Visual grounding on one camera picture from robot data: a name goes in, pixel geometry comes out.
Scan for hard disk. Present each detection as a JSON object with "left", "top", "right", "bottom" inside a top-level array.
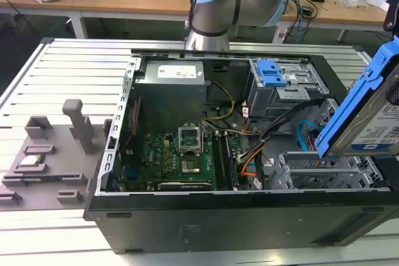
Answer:
[{"left": 314, "top": 36, "right": 399, "bottom": 159}]

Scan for silver metal disk bay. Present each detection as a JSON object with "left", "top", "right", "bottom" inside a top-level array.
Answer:
[{"left": 270, "top": 150, "right": 391, "bottom": 191}]

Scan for black RAM slot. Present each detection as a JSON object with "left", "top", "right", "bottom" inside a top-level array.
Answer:
[
  {"left": 211, "top": 133, "right": 234, "bottom": 191},
  {"left": 223, "top": 133, "right": 241, "bottom": 189}
]

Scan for blue drive bay latch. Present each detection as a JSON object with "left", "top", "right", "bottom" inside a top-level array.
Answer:
[{"left": 256, "top": 59, "right": 289, "bottom": 87}]

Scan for grey metal drive cage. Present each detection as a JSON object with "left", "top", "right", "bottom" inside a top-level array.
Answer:
[{"left": 248, "top": 59, "right": 330, "bottom": 119}]

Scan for grey power supply unit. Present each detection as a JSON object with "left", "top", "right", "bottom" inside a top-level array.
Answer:
[{"left": 135, "top": 59, "right": 208, "bottom": 108}]

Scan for metal socket cover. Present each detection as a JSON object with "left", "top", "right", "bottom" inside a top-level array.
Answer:
[{"left": 176, "top": 125, "right": 204, "bottom": 156}]

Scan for CPU socket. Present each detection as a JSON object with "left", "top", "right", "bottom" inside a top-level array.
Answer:
[{"left": 180, "top": 158, "right": 201, "bottom": 174}]

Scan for black open PC case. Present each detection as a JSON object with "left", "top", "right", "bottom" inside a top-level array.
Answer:
[{"left": 82, "top": 48, "right": 399, "bottom": 256}]

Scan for wooden desk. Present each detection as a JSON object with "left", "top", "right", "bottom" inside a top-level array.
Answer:
[{"left": 0, "top": 0, "right": 399, "bottom": 44}]

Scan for green motherboard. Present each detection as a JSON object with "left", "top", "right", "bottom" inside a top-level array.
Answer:
[{"left": 120, "top": 131, "right": 241, "bottom": 192}]

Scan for black expansion card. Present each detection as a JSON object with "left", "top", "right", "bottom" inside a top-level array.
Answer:
[{"left": 119, "top": 95, "right": 145, "bottom": 184}]

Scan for grey parts rack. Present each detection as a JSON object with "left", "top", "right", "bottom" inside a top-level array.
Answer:
[{"left": 0, "top": 98, "right": 113, "bottom": 214}]

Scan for silver CPU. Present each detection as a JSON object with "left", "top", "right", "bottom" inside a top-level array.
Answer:
[{"left": 17, "top": 154, "right": 45, "bottom": 168}]

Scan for RAM stick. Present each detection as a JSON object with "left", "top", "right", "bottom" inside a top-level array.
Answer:
[{"left": 21, "top": 176, "right": 79, "bottom": 183}]

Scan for blue disk wire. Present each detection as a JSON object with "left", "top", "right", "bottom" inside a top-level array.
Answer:
[{"left": 297, "top": 118, "right": 324, "bottom": 156}]

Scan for black disk wire bundle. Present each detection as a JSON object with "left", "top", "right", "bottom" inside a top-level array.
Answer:
[{"left": 236, "top": 97, "right": 332, "bottom": 165}]

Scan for yellow power wires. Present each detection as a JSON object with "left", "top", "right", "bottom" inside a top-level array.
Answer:
[{"left": 200, "top": 81, "right": 237, "bottom": 122}]

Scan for orange wire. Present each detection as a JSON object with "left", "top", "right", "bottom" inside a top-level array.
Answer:
[{"left": 240, "top": 153, "right": 266, "bottom": 181}]

